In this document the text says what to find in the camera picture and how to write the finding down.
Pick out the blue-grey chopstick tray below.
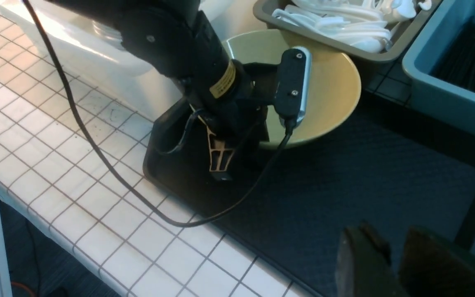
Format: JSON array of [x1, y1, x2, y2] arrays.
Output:
[[402, 0, 475, 135]]

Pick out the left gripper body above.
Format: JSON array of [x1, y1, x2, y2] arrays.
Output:
[[182, 62, 278, 142]]

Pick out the large white plastic tub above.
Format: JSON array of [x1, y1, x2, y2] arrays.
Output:
[[0, 0, 263, 122]]

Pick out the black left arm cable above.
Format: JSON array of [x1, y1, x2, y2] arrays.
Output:
[[22, 0, 296, 228]]

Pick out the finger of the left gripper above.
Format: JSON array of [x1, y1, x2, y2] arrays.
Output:
[[206, 127, 235, 181], [237, 132, 269, 170]]

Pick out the grey spoon tray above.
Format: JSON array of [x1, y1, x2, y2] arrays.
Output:
[[253, 0, 442, 63]]

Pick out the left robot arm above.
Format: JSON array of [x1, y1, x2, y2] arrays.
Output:
[[52, 0, 278, 180]]

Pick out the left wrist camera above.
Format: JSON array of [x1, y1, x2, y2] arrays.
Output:
[[274, 46, 312, 127]]

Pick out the pile of white spoons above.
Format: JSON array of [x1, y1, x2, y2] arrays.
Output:
[[271, 0, 433, 53]]

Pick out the black serving tray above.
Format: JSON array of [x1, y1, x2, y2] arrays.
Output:
[[143, 89, 475, 297]]

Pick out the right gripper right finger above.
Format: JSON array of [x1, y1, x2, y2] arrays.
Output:
[[398, 227, 475, 297]]

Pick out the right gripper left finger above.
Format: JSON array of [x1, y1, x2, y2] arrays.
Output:
[[335, 222, 401, 297]]

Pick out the stacked white square dishes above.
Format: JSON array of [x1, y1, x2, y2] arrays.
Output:
[[91, 20, 122, 43]]

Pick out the pile of black chopsticks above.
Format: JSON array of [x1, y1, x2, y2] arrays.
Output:
[[430, 17, 475, 93]]

